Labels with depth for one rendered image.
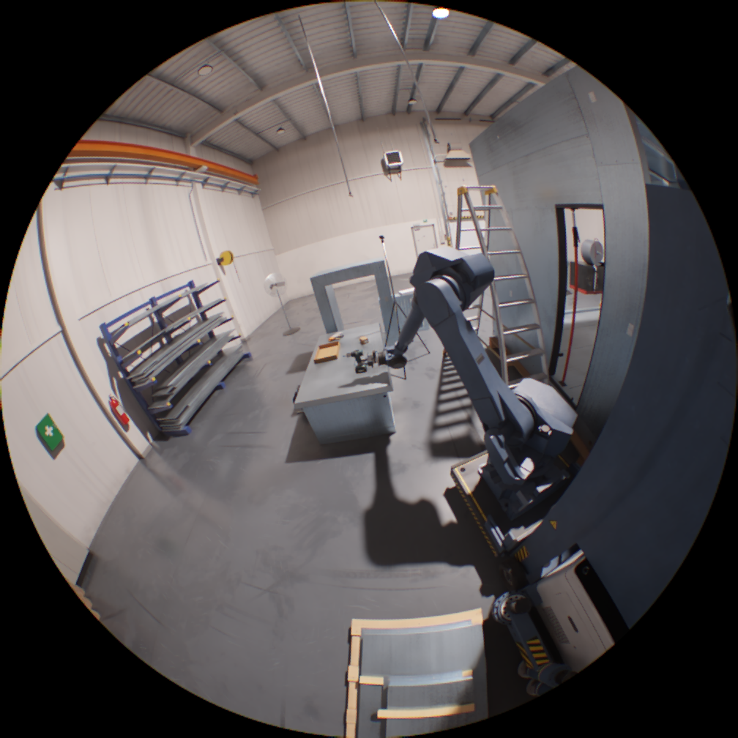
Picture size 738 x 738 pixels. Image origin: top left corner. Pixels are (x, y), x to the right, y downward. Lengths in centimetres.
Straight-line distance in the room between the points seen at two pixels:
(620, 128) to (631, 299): 112
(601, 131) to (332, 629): 372
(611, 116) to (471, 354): 190
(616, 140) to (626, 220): 54
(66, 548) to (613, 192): 677
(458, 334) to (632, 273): 132
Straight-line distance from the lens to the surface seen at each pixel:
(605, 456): 88
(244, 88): 898
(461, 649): 170
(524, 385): 175
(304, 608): 213
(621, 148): 198
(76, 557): 498
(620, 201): 195
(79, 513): 518
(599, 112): 212
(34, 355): 507
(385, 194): 1174
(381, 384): 226
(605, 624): 131
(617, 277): 198
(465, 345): 129
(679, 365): 68
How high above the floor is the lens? 192
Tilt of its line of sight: 30 degrees down
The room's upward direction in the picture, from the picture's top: 14 degrees counter-clockwise
